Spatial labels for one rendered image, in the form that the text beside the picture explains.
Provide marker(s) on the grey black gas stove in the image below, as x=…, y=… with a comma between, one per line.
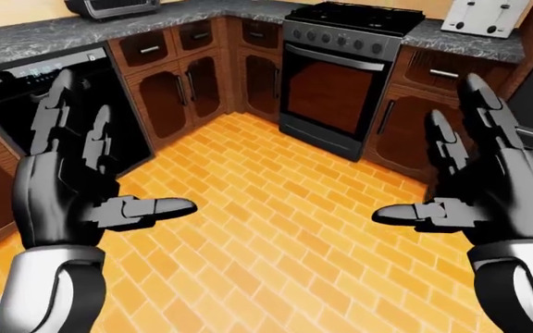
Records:
x=336, y=69

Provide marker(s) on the grey marble countertop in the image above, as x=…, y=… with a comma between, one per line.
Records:
x=109, y=29

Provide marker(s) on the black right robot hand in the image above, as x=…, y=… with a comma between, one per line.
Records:
x=516, y=197

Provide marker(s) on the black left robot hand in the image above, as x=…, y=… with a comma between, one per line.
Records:
x=58, y=194

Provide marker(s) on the black toaster oven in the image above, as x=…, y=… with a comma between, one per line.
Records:
x=114, y=7

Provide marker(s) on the black dishwasher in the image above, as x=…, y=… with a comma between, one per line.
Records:
x=58, y=104

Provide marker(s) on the white toaster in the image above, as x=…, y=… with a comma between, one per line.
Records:
x=481, y=15

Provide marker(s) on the brown wooden drawer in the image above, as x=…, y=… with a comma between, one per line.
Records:
x=447, y=73
x=195, y=36
x=144, y=50
x=259, y=34

